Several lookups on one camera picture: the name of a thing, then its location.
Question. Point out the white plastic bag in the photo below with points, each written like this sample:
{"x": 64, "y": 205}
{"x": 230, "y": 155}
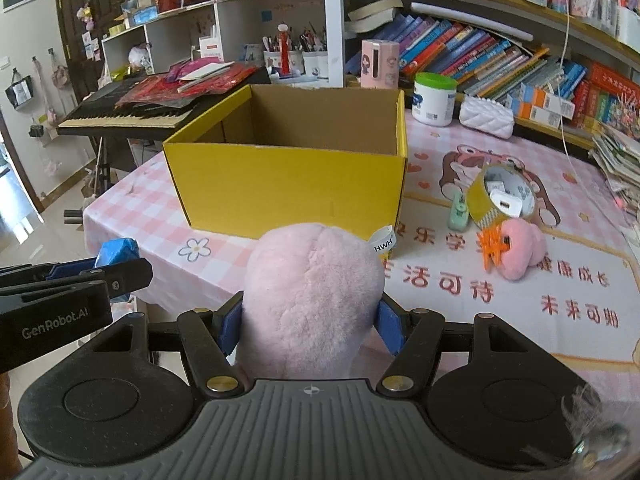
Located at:
{"x": 139, "y": 57}

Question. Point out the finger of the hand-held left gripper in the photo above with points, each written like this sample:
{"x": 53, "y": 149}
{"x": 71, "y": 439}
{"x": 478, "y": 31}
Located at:
{"x": 119, "y": 251}
{"x": 125, "y": 280}

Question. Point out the mint green plastic clip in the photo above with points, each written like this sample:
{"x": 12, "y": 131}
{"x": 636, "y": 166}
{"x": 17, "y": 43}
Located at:
{"x": 460, "y": 215}

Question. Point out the white shelf cabinet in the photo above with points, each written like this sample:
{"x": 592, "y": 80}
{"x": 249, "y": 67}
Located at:
{"x": 235, "y": 20}

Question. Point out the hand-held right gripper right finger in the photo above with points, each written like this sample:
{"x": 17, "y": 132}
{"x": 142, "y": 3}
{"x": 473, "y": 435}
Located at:
{"x": 390, "y": 330}

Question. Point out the white tub with green lid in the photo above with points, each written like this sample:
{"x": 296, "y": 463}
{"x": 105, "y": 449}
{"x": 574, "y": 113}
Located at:
{"x": 434, "y": 105}

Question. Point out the red boxed book set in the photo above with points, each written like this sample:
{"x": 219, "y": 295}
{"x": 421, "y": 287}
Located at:
{"x": 610, "y": 100}

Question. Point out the black hanging tote bag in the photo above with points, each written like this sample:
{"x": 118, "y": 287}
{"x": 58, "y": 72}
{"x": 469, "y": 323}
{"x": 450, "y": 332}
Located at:
{"x": 19, "y": 91}

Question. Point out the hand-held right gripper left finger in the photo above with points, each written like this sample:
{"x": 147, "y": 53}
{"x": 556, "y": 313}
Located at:
{"x": 230, "y": 327}

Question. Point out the white pen holder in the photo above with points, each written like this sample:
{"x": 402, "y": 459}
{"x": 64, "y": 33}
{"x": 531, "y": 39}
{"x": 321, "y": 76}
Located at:
{"x": 315, "y": 65}
{"x": 275, "y": 62}

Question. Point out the thick grey book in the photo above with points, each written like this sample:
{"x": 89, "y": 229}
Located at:
{"x": 375, "y": 12}

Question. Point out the wooden bookshelf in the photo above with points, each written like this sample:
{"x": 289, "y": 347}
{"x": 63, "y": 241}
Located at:
{"x": 575, "y": 25}

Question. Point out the white quilted purse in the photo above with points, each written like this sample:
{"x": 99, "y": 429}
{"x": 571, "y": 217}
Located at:
{"x": 487, "y": 117}

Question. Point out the red fabric pile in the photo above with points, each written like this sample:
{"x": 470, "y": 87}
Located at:
{"x": 150, "y": 87}

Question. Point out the yellow cardboard box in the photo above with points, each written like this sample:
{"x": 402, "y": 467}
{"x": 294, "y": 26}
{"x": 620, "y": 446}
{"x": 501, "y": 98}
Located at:
{"x": 280, "y": 185}

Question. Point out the pink plush toy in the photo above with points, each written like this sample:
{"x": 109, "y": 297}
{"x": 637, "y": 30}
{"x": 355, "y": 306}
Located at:
{"x": 526, "y": 254}
{"x": 310, "y": 300}

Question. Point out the stack of newspapers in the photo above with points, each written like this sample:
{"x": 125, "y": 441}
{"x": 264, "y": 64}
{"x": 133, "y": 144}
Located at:
{"x": 620, "y": 160}

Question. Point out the white rolled paper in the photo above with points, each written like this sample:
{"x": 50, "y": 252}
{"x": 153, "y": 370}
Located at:
{"x": 470, "y": 20}

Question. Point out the yellow packing tape roll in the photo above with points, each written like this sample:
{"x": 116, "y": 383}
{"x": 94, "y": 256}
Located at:
{"x": 477, "y": 205}

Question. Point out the white notebook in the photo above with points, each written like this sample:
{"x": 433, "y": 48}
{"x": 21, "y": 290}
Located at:
{"x": 207, "y": 71}

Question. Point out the orange hair clip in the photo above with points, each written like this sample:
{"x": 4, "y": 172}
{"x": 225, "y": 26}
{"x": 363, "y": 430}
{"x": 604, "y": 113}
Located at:
{"x": 492, "y": 252}

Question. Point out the row of leaning books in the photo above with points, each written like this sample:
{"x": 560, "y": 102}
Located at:
{"x": 480, "y": 60}

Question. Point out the black electronic keyboard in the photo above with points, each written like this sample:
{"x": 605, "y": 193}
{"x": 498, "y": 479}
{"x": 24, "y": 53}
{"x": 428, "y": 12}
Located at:
{"x": 115, "y": 120}

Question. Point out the blue box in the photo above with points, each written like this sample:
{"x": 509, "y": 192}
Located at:
{"x": 144, "y": 17}

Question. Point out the pink checked tablecloth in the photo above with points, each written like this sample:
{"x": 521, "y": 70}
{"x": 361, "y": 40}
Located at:
{"x": 500, "y": 320}

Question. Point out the pink cylinder box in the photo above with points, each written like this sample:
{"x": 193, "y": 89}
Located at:
{"x": 380, "y": 65}

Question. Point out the pink hanging bag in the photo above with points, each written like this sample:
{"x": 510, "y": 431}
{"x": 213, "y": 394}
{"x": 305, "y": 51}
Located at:
{"x": 60, "y": 77}

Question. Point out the red tassel ornament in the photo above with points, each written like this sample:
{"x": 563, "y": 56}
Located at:
{"x": 285, "y": 45}

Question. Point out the red and white box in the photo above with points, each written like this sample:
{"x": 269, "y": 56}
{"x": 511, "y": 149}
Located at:
{"x": 210, "y": 49}

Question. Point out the person's left forearm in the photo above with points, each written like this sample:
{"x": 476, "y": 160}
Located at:
{"x": 5, "y": 410}

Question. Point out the black keyboard stand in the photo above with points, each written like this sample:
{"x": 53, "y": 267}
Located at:
{"x": 102, "y": 160}

